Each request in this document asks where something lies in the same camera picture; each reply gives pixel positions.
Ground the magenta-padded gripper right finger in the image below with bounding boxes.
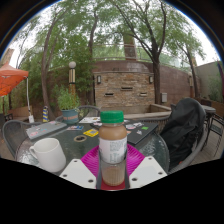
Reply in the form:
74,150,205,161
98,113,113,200
125,143,168,190

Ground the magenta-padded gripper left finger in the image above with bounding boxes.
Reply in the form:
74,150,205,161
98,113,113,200
59,145,102,190

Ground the green-capped brown drink bottle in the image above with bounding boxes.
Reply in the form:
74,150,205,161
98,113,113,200
98,110,128,187

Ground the white ceramic mug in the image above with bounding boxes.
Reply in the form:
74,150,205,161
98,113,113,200
28,137,67,173

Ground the round dark disc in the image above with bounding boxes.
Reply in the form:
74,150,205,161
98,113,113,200
73,134,88,143

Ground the black laptop with stickers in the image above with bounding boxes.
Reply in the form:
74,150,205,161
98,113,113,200
124,121,160,146

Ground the yellow card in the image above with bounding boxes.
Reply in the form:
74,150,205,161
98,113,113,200
83,128,100,138

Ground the white paper sheet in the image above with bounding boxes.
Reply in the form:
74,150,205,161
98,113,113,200
79,116,101,125

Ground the grey laptop with stickers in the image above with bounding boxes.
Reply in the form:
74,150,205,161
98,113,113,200
25,120,68,140

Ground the black jacket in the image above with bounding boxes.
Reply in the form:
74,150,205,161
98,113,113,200
159,97,207,169

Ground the grey chair under jacket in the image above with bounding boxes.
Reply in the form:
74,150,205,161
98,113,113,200
168,124,210,173

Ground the grey mesh patio chair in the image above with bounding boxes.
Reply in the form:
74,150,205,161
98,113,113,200
78,105,101,119
2,119,34,160

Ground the blue yellow striped bollard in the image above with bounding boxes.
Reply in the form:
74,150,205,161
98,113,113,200
42,105,50,123

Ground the green plant in blue pot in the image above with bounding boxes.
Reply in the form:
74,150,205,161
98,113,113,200
54,85,81,126

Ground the black metal chair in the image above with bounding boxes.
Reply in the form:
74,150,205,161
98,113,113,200
208,113,224,158

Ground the forked dark-trunked tree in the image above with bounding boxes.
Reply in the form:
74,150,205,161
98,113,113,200
109,0,191,105

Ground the round dark patio table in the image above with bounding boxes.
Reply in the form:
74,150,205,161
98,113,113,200
201,104,217,115

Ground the leaning thin-trunked tree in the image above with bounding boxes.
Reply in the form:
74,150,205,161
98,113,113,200
39,6,88,122

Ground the orange patio umbrella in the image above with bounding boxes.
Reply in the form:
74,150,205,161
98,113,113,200
0,61,35,124

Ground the globe-topped lamp post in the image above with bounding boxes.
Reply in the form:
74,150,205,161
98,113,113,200
68,60,77,98

